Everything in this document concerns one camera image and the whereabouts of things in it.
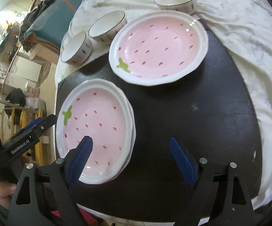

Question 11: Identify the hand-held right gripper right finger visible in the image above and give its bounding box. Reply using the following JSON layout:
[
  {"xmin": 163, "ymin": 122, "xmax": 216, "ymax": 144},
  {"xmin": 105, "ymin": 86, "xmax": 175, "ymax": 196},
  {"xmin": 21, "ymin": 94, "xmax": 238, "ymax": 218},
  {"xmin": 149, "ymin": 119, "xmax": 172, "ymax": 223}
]
[{"xmin": 169, "ymin": 137, "xmax": 255, "ymax": 226}]

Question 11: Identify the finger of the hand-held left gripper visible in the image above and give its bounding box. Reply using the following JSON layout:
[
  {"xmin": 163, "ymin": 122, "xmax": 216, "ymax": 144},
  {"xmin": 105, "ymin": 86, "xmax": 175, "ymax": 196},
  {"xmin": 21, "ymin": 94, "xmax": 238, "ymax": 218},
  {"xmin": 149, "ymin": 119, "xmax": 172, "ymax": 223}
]
[
  {"xmin": 31, "ymin": 114, "xmax": 58, "ymax": 137},
  {"xmin": 9, "ymin": 117, "xmax": 43, "ymax": 142}
]

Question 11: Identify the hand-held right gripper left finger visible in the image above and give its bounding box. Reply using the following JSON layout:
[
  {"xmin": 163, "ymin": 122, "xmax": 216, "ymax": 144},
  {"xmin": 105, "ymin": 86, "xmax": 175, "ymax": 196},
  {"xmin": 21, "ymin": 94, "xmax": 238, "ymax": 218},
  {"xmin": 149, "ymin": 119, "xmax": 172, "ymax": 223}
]
[{"xmin": 8, "ymin": 135, "xmax": 94, "ymax": 226}]

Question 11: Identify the pink strawberry plate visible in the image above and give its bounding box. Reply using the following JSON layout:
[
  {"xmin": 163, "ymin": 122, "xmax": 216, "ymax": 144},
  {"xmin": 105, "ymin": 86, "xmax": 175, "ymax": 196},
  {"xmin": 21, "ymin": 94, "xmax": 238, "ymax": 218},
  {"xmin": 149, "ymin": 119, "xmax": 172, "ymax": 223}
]
[
  {"xmin": 108, "ymin": 11, "xmax": 209, "ymax": 87},
  {"xmin": 55, "ymin": 78, "xmax": 134, "ymax": 185},
  {"xmin": 112, "ymin": 85, "xmax": 137, "ymax": 182}
]

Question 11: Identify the small white bowl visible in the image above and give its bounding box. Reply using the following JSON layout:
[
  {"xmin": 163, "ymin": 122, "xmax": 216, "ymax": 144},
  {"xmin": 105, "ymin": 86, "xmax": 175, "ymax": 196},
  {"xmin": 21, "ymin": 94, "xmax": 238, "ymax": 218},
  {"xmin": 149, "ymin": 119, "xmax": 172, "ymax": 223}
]
[{"xmin": 61, "ymin": 31, "xmax": 93, "ymax": 66}]

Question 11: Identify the person's left hand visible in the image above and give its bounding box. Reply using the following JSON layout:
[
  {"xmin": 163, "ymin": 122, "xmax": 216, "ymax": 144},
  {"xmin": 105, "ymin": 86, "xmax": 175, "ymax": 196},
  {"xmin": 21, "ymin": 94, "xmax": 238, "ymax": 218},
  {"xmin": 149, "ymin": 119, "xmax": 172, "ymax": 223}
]
[{"xmin": 0, "ymin": 180, "xmax": 17, "ymax": 209}]

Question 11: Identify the wooden rack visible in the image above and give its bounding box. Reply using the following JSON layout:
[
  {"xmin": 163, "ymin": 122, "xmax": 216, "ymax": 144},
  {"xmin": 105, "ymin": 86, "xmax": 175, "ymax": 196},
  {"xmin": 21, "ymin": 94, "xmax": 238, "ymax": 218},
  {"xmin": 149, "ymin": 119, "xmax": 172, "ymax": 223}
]
[{"xmin": 0, "ymin": 106, "xmax": 44, "ymax": 166}]

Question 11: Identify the black garment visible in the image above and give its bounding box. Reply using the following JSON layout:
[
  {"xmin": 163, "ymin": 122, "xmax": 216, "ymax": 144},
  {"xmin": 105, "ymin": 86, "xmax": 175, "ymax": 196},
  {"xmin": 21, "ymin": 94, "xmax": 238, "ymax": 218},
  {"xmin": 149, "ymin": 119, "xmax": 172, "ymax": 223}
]
[{"xmin": 5, "ymin": 88, "xmax": 27, "ymax": 116}]

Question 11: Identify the white cabinet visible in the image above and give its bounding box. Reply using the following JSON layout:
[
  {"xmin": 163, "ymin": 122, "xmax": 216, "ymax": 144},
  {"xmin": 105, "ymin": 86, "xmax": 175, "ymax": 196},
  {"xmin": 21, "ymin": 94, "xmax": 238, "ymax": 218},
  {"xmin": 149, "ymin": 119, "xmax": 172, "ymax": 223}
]
[{"xmin": 5, "ymin": 52, "xmax": 47, "ymax": 92}]

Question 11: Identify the black wooden board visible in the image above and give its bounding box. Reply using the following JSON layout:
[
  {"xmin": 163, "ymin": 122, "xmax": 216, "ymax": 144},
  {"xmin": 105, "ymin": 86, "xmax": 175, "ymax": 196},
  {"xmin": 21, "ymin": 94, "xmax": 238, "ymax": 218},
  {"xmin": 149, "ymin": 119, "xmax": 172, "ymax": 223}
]
[{"xmin": 55, "ymin": 24, "xmax": 263, "ymax": 224}]

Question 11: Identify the red cloth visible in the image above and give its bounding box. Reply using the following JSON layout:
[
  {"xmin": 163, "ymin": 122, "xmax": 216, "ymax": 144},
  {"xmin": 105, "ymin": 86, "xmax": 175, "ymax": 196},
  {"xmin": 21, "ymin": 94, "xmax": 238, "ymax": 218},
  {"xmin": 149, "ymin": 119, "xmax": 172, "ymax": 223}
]
[{"xmin": 50, "ymin": 211, "xmax": 103, "ymax": 226}]

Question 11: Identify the teal cushion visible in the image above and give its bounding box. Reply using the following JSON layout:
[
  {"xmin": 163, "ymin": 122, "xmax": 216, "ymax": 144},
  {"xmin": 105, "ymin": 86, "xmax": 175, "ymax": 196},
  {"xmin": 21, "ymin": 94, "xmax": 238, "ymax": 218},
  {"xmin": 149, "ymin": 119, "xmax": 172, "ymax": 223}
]
[{"xmin": 24, "ymin": 0, "xmax": 87, "ymax": 50}]

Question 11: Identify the dark clothing pile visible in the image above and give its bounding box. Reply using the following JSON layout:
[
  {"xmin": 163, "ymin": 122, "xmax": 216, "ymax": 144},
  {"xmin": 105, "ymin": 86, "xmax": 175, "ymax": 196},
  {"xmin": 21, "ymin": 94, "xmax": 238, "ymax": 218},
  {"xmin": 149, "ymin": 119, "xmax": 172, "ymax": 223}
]
[{"xmin": 18, "ymin": 0, "xmax": 67, "ymax": 52}]

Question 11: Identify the white bed sheet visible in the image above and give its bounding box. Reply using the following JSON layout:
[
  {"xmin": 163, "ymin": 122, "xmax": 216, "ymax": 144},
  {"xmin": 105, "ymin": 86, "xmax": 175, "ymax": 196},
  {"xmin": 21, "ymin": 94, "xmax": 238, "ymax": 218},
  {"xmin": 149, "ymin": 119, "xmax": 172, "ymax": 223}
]
[{"xmin": 55, "ymin": 0, "xmax": 272, "ymax": 217}]

